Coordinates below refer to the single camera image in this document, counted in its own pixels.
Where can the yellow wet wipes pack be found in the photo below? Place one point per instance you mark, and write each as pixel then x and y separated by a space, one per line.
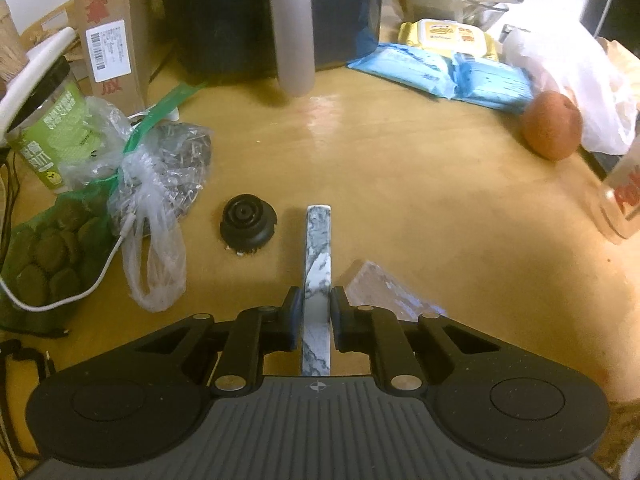
pixel 445 37

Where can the marble pattern bar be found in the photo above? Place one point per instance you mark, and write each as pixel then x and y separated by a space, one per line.
pixel 317 260

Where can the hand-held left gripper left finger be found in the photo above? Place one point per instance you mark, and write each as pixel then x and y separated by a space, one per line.
pixel 292 317

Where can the green bag of pastries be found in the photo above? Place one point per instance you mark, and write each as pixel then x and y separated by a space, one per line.
pixel 45 260

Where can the clear bag of dark bits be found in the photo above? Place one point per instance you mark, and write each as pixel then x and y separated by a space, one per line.
pixel 165 160

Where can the blue wet wipes pack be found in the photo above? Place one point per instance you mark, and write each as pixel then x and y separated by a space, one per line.
pixel 405 67
pixel 492 82

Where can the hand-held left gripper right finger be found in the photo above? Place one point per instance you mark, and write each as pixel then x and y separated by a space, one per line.
pixel 342 320

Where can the black round cap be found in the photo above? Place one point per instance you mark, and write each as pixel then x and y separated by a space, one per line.
pixel 247 222

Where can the dark blue air fryer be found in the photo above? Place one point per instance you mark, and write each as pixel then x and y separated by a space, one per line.
pixel 225 15

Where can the brown cardboard box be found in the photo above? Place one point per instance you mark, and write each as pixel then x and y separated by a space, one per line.
pixel 120 35

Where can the small clear plastic bag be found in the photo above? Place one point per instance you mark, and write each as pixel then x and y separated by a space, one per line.
pixel 385 290

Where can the white plastic bag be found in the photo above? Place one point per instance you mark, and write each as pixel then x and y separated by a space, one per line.
pixel 585 75

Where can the green label jar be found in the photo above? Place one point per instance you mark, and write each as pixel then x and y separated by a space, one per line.
pixel 55 125

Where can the orange fruit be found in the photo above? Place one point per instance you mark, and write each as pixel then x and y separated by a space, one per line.
pixel 550 125

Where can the clear shaker bottle grey lid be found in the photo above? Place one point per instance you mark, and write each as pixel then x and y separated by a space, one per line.
pixel 622 200

